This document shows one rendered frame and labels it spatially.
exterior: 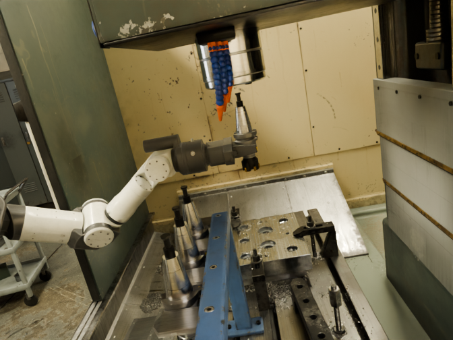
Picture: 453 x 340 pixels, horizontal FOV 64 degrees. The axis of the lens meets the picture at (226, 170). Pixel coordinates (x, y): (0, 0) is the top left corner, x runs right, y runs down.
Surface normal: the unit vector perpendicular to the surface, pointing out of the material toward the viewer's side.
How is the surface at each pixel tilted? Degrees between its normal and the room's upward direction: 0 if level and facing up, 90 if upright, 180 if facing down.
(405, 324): 0
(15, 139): 90
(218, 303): 0
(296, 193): 24
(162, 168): 92
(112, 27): 90
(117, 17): 90
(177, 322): 0
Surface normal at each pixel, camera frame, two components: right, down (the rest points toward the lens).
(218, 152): -0.02, 0.29
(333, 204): -0.18, -0.73
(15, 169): 0.25, 0.24
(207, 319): -0.19, -0.94
